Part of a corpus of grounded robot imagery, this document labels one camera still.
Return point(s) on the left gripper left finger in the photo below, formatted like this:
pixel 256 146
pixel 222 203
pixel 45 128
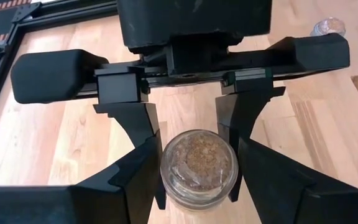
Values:
pixel 135 186

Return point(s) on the black aluminium table frame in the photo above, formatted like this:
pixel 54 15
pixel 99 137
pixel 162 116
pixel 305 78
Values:
pixel 57 12

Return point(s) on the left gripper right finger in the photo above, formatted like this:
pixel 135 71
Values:
pixel 275 186

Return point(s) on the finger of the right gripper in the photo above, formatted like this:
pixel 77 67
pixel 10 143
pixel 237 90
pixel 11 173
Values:
pixel 132 115
pixel 244 105

